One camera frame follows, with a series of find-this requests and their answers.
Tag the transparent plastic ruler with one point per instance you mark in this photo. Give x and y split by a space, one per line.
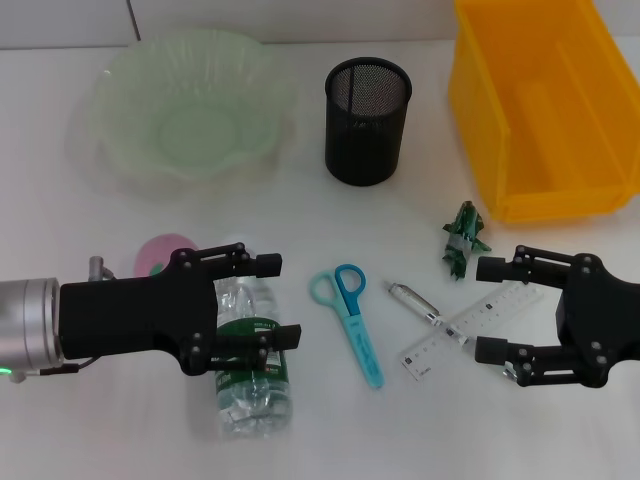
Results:
450 335

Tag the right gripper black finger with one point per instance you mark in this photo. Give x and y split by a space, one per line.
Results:
490 350
492 269

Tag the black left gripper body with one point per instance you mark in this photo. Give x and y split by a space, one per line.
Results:
135 315

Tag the pink toy peach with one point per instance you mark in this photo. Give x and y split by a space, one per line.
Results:
155 255

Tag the green plastic wrapper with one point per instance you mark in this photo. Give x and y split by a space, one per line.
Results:
462 240

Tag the clear silver pen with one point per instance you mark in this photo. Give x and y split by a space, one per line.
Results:
415 305

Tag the black mesh pen holder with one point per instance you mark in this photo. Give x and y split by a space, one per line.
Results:
365 135

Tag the teal blue scissors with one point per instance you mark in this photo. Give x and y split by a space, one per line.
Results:
357 335

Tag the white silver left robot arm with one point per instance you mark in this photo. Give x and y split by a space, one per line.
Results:
25 325

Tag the pale green fruit plate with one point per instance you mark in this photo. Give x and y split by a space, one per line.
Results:
190 110

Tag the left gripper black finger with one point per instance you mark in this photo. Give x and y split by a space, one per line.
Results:
287 337
270 265

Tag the yellow plastic bin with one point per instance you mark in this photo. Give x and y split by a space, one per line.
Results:
550 125

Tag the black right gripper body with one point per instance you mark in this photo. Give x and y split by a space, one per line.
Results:
600 320

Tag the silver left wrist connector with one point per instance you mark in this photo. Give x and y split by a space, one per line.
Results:
97 267

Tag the clear green-label water bottle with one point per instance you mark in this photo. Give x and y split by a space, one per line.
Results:
250 400

